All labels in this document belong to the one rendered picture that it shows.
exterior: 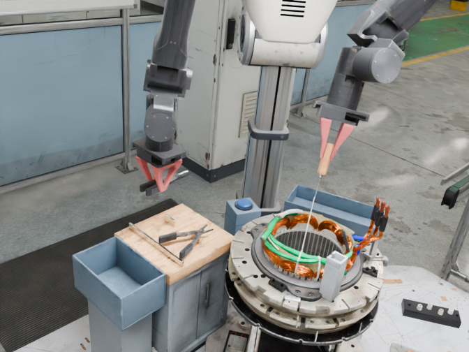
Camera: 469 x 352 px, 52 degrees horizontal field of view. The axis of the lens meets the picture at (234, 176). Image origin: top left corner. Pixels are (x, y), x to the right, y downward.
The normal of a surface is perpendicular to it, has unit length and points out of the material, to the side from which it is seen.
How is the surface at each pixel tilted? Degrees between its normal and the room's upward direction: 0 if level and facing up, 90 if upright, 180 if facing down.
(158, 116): 89
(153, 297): 90
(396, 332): 0
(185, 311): 90
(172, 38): 112
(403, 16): 100
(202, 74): 90
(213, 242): 0
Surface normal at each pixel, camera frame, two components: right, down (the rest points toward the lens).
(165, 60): 0.03, 0.77
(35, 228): 0.09, -0.88
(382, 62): 0.32, 0.24
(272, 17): 0.12, 0.48
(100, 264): 0.73, 0.39
